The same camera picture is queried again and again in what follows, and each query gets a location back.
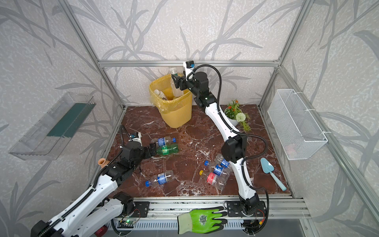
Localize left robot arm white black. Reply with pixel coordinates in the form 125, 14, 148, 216
31, 141, 157, 237

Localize white wire mesh basket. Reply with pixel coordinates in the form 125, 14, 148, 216
268, 89, 328, 160

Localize blue label bottle front left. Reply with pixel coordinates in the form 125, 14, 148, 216
145, 170, 175, 187

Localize right circuit board wires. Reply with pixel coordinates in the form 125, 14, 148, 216
241, 217, 267, 236

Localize white flower pot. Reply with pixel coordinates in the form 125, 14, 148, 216
224, 108, 239, 126

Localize green soda bottle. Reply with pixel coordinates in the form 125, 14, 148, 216
157, 144, 179, 156

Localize small terracotta vase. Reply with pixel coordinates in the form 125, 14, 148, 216
98, 158, 110, 169

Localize artificial green flowering plant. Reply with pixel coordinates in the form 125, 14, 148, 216
227, 100, 251, 132

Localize teal garden trowel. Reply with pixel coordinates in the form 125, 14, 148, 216
260, 158, 287, 191

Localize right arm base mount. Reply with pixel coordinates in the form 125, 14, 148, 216
225, 201, 267, 218

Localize aluminium rail base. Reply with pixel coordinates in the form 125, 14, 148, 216
59, 194, 311, 237

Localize red spray bottle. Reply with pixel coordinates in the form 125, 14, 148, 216
94, 225, 108, 237

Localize clear wall shelf green mat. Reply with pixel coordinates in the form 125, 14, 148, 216
8, 92, 96, 161

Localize left circuit board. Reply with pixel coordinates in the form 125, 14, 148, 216
116, 219, 137, 229

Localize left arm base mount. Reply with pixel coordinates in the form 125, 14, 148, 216
113, 192, 150, 218

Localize yellow plastic bin liner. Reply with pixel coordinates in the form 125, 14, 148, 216
149, 75, 192, 114

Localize orange white tea bottle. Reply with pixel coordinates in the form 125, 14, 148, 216
154, 89, 168, 100

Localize clear bottle blue label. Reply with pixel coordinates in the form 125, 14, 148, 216
151, 136, 176, 147

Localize blue label bottle upper right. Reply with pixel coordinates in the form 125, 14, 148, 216
215, 154, 230, 168

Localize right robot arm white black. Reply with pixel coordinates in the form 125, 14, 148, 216
171, 72, 260, 213

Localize blue label bottle middle right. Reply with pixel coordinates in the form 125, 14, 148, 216
204, 161, 233, 179

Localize pink label bottle yellow cap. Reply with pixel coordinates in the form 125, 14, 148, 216
199, 170, 228, 191

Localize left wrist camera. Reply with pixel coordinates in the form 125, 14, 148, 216
129, 132, 142, 144

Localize green work glove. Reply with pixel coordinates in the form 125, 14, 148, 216
177, 206, 228, 235

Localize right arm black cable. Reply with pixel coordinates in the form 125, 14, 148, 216
192, 64, 270, 235

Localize square clear bottle green ring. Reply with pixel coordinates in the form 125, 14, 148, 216
168, 67, 185, 98

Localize yellow ribbed trash bin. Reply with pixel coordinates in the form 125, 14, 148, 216
149, 75, 192, 128

